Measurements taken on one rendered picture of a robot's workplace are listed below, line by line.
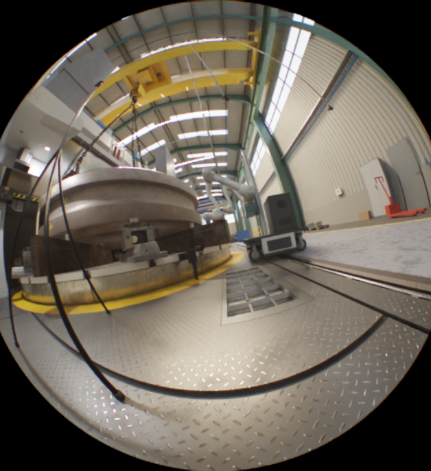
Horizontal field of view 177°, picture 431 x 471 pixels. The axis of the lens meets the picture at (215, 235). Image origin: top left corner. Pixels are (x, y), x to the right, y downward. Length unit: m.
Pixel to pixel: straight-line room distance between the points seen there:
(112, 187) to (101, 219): 0.58
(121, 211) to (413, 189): 7.37
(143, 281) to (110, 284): 0.33
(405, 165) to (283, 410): 6.22
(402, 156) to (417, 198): 1.35
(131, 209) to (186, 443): 2.14
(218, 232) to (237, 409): 2.09
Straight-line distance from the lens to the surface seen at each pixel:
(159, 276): 1.47
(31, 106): 2.59
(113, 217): 2.05
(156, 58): 11.42
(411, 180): 6.16
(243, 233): 11.72
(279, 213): 1.96
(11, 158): 3.21
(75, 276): 1.52
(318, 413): 0.37
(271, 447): 0.35
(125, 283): 1.41
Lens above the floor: 0.35
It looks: 3 degrees up
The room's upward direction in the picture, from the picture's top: 11 degrees counter-clockwise
